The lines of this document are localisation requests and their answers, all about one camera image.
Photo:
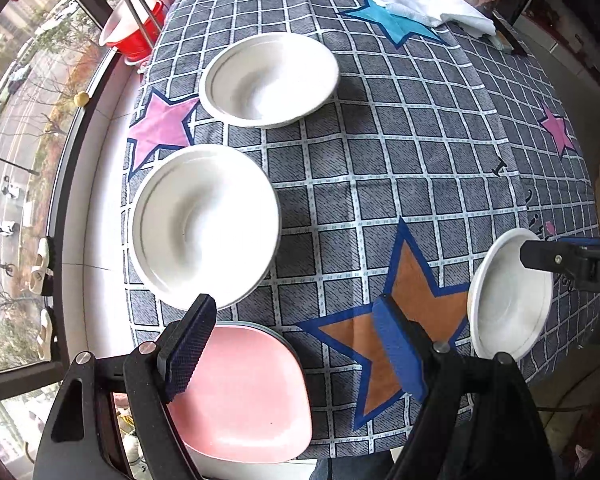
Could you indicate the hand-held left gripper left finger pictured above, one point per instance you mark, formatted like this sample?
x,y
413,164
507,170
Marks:
x,y
189,347

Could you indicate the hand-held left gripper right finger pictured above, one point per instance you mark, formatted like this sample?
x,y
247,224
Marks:
x,y
397,347

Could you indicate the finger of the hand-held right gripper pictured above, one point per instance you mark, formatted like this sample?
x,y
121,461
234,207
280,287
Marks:
x,y
550,259

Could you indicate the small white bowl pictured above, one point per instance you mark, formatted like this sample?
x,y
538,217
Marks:
x,y
505,307

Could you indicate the pink plate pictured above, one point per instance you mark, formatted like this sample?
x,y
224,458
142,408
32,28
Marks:
x,y
250,400

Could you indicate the large white bowl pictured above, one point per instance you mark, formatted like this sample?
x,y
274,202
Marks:
x,y
265,80
200,220

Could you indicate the white slipper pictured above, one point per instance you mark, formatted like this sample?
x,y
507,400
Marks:
x,y
41,265
46,335

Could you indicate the checked star-print tablecloth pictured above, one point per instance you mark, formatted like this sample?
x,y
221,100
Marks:
x,y
380,160

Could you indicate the yellow window knob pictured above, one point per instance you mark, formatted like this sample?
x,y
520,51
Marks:
x,y
81,98

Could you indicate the white towel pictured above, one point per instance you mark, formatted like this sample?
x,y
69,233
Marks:
x,y
440,7

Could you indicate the red bucket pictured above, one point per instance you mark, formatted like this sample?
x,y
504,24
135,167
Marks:
x,y
130,46

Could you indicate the dark window frame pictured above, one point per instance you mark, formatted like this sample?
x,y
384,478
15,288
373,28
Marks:
x,y
67,170

